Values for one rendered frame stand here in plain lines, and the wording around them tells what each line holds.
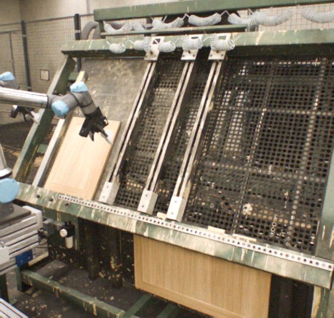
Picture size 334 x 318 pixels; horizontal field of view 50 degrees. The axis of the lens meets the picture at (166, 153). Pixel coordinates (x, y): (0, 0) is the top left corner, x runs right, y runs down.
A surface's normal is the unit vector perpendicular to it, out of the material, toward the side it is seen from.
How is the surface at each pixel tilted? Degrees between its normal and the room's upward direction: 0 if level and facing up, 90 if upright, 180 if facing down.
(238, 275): 90
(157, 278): 90
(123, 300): 0
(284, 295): 90
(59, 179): 54
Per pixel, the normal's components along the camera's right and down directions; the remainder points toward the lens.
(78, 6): -0.59, 0.20
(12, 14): 0.80, 0.15
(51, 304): 0.00, -0.97
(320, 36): -0.42, -0.39
